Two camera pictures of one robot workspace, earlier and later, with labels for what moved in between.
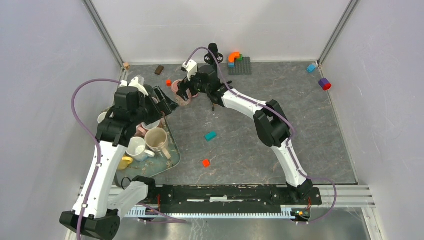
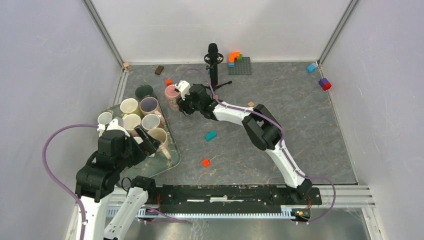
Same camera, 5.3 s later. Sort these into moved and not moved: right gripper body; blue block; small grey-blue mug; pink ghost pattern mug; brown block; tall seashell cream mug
Moved: right gripper body; pink ghost pattern mug
Not moved: tall seashell cream mug; small grey-blue mug; brown block; blue block
